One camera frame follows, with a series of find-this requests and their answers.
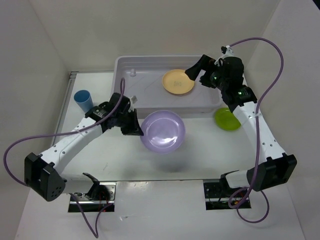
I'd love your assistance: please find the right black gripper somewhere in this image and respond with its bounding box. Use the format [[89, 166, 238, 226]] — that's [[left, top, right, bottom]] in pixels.
[[185, 54, 229, 91]]

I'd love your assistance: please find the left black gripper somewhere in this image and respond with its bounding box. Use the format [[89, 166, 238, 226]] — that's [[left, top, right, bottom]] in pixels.
[[115, 108, 144, 136]]

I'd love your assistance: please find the purple plastic plate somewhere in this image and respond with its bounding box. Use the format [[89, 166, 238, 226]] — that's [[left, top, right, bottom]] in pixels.
[[140, 110, 186, 154]]

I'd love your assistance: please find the orange plastic plate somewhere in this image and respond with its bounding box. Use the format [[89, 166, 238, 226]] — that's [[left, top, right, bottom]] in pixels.
[[162, 69, 195, 95]]

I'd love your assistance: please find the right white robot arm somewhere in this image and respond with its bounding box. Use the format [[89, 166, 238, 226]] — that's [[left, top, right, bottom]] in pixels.
[[185, 54, 297, 197]]

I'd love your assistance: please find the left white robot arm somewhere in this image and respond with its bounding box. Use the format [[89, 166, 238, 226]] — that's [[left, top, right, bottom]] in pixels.
[[24, 92, 144, 202]]

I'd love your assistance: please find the lavender plastic bin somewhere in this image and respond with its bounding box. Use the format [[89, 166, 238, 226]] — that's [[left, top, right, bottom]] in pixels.
[[111, 55, 223, 118]]

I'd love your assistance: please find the blue plastic cup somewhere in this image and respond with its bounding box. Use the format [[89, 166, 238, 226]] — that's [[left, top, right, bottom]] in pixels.
[[73, 89, 94, 113]]

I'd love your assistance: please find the green plastic plate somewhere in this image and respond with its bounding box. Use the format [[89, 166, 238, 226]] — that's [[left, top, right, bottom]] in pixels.
[[214, 107, 241, 131]]

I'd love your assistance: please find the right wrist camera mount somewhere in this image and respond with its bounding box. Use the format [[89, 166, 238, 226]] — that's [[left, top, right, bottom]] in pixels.
[[214, 45, 234, 67]]

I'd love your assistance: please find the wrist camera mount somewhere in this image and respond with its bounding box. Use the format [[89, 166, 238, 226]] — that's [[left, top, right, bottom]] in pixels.
[[128, 95, 138, 112], [214, 45, 234, 67]]

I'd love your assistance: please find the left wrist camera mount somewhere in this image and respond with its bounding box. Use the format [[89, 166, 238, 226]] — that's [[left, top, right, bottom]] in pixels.
[[128, 95, 138, 112]]

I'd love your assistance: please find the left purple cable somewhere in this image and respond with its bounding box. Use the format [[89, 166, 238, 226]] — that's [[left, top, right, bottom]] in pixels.
[[2, 77, 126, 238]]

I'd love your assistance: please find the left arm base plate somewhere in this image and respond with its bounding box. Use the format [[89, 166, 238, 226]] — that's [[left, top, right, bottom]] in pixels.
[[73, 182, 117, 213]]

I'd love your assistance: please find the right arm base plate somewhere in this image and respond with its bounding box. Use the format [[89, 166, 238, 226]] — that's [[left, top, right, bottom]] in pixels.
[[203, 179, 240, 211]]

